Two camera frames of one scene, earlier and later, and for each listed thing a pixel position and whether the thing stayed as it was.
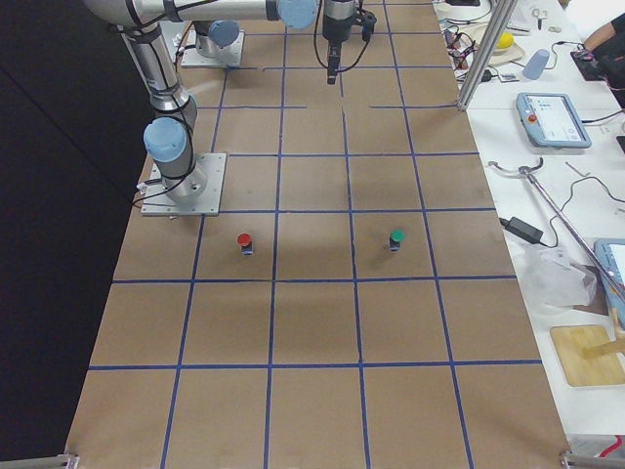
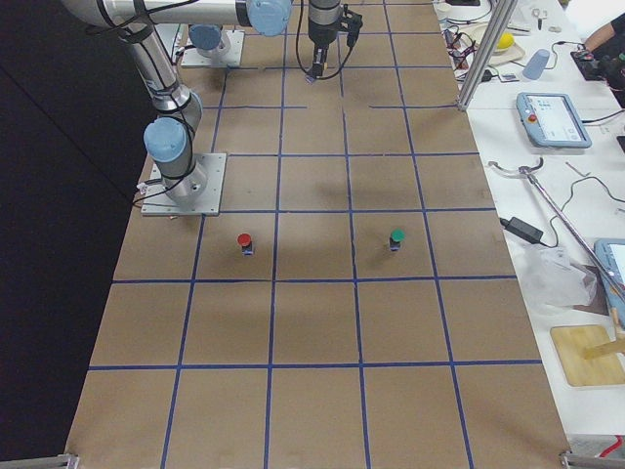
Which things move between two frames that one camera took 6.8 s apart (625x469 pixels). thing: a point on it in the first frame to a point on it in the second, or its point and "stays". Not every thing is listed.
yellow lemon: x=506 y=40 stays
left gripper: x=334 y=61 to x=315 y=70
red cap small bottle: x=245 y=241 stays
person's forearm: x=601 y=35 stays
